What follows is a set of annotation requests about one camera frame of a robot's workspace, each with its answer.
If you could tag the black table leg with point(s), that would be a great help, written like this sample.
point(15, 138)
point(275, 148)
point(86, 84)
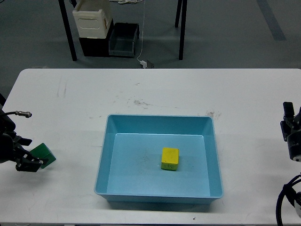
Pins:
point(67, 29)
point(180, 19)

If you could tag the white power adapter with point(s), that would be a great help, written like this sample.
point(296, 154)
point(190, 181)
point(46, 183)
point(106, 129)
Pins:
point(143, 64)

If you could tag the grey plastic bin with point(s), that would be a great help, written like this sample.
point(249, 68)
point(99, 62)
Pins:
point(123, 40)

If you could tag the black table leg left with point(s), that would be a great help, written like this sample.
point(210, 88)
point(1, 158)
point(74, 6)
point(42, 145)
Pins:
point(67, 29)

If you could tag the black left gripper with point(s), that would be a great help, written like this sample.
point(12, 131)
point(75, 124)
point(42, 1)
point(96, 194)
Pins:
point(25, 161)

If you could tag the cream plastic crate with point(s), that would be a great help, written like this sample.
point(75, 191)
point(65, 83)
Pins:
point(93, 18)

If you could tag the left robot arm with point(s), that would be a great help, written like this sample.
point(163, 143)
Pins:
point(7, 126)

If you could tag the light blue plastic tray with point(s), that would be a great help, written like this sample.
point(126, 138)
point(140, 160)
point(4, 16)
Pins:
point(130, 164)

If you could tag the black box under crate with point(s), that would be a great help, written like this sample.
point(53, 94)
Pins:
point(93, 47)

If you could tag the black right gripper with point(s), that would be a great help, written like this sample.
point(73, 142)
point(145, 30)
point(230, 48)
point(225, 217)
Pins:
point(291, 126)

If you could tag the yellow cube block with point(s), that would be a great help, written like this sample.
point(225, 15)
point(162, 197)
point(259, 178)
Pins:
point(170, 158)

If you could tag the green cube block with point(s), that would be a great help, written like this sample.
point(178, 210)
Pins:
point(44, 154)

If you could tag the black table leg right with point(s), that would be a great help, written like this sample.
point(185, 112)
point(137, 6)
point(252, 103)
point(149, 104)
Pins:
point(180, 19)

